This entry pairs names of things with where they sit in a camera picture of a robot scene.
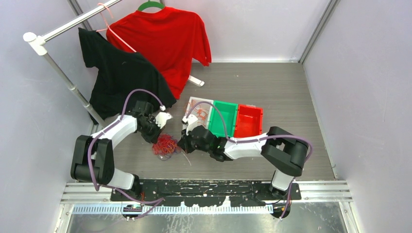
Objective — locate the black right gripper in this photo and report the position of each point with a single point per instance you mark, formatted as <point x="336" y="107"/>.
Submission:
<point x="184" y="142"/>

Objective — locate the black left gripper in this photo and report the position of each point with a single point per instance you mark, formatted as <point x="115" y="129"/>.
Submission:
<point x="153" y="138"/>

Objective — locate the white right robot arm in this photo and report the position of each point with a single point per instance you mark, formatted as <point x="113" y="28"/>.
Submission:
<point x="286" y="152"/>

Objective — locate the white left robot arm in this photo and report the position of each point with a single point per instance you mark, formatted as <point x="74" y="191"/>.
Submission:
<point x="93" y="157"/>

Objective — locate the white plastic bin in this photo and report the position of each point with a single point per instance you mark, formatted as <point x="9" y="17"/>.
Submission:
<point x="202" y="111"/>

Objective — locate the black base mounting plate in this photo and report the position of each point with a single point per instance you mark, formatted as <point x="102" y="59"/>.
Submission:
<point x="206" y="193"/>

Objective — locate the green plastic bin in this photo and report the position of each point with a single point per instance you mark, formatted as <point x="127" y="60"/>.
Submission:
<point x="229" y="113"/>

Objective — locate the black t-shirt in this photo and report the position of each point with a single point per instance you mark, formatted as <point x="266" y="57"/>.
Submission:
<point x="119" y="73"/>

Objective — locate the red plastic bin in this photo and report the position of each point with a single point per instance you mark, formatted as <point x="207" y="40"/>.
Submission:
<point x="248" y="121"/>

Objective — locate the red t-shirt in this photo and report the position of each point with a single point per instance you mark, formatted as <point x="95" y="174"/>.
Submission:
<point x="170" y="39"/>

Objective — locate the pink clothes hanger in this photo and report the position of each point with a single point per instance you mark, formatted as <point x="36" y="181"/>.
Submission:
<point x="109" y="28"/>

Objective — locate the green clothes hanger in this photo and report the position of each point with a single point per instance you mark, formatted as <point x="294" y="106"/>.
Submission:
<point x="150" y="4"/>

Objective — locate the metal clothes rack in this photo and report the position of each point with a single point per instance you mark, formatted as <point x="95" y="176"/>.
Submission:
<point x="58" y="33"/>

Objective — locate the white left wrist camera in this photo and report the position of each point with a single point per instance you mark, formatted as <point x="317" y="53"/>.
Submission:
<point x="162" y="117"/>

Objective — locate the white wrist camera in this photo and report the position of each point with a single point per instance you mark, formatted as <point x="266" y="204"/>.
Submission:
<point x="189" y="123"/>
<point x="162" y="117"/>

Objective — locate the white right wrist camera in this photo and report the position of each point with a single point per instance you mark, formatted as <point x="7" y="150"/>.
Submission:
<point x="189" y="123"/>

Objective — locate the white slotted cable duct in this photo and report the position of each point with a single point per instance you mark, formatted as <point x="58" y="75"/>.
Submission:
<point x="135" y="209"/>

